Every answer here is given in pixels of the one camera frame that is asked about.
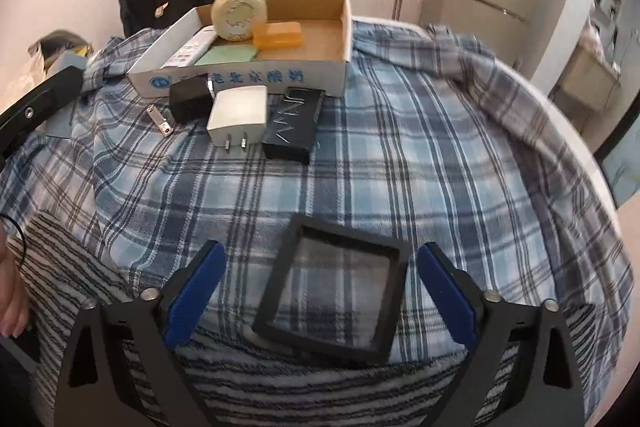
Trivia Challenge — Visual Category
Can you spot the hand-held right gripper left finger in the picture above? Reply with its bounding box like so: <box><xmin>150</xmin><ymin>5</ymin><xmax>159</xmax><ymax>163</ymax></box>
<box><xmin>54</xmin><ymin>239</ymin><xmax>226</xmax><ymax>427</ymax></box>

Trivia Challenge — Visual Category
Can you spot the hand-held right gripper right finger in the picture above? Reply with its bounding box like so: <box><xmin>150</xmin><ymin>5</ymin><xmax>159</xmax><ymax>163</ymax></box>
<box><xmin>417</xmin><ymin>241</ymin><xmax>586</xmax><ymax>427</ymax></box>

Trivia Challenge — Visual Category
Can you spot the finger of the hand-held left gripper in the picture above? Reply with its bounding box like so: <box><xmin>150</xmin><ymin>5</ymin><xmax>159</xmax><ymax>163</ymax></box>
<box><xmin>0</xmin><ymin>66</ymin><xmax>85</xmax><ymax>168</ymax></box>

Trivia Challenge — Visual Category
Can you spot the black square frame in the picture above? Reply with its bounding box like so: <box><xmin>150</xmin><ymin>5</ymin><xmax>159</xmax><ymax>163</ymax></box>
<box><xmin>251</xmin><ymin>214</ymin><xmax>413</xmax><ymax>367</ymax></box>

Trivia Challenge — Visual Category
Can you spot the black power adapter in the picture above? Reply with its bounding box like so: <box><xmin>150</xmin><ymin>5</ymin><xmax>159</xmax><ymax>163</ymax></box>
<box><xmin>169</xmin><ymin>77</ymin><xmax>215</xmax><ymax>124</ymax></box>

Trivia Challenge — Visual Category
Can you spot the white remote control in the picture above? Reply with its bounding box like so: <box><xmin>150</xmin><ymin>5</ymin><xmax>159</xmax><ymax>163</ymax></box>
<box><xmin>161</xmin><ymin>27</ymin><xmax>218</xmax><ymax>68</ymax></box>

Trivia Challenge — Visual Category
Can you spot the green box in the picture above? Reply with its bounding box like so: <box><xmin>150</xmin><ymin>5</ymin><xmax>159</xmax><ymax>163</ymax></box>
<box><xmin>194</xmin><ymin>44</ymin><xmax>260</xmax><ymax>68</ymax></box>

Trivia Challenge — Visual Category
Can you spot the white charger plug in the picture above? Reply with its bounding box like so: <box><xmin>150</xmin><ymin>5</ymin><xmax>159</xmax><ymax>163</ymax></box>
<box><xmin>206</xmin><ymin>86</ymin><xmax>269</xmax><ymax>154</ymax></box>

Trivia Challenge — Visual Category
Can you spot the black long box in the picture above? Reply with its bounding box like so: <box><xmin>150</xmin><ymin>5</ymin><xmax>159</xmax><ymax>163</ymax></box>
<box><xmin>262</xmin><ymin>87</ymin><xmax>325</xmax><ymax>165</ymax></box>

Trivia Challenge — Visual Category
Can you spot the cream round container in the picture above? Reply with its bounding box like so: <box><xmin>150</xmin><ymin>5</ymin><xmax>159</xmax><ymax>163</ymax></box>
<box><xmin>210</xmin><ymin>0</ymin><xmax>268</xmax><ymax>42</ymax></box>

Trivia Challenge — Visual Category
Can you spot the orange pill box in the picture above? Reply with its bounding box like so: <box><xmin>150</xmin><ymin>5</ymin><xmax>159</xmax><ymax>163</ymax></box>
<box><xmin>252</xmin><ymin>22</ymin><xmax>304</xmax><ymax>52</ymax></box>

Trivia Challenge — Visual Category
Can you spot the cardboard box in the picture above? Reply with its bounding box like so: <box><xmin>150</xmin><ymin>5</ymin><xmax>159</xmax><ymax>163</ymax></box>
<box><xmin>126</xmin><ymin>0</ymin><xmax>353</xmax><ymax>100</ymax></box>

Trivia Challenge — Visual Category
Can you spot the person's left hand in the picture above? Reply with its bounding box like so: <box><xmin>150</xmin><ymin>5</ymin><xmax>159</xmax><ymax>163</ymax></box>
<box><xmin>0</xmin><ymin>224</ymin><xmax>31</xmax><ymax>339</ymax></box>

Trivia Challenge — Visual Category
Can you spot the grey striped blanket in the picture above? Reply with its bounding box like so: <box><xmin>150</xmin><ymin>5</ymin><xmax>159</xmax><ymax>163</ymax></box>
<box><xmin>5</xmin><ymin>212</ymin><xmax>601</xmax><ymax>427</ymax></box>

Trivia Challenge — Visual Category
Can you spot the blue plaid blanket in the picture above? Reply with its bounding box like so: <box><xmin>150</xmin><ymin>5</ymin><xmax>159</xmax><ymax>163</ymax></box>
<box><xmin>0</xmin><ymin>19</ymin><xmax>636</xmax><ymax>358</ymax></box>

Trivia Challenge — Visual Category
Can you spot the black framed glass door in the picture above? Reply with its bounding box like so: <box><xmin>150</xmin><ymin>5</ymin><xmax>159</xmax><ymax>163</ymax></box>
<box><xmin>595</xmin><ymin>57</ymin><xmax>640</xmax><ymax>208</ymax></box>

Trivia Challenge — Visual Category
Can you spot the beige vanity cabinet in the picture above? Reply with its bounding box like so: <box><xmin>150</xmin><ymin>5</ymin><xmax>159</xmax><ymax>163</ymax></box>
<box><xmin>550</xmin><ymin>52</ymin><xmax>621</xmax><ymax>112</ymax></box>

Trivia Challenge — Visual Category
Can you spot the pink cloth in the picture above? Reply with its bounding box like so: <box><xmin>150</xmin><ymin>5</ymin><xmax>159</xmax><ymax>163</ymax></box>
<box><xmin>580</xmin><ymin>24</ymin><xmax>608</xmax><ymax>55</ymax></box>

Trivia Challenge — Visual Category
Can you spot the black cable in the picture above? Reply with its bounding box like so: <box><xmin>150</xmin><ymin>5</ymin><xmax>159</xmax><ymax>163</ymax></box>
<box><xmin>0</xmin><ymin>217</ymin><xmax>26</xmax><ymax>253</ymax></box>

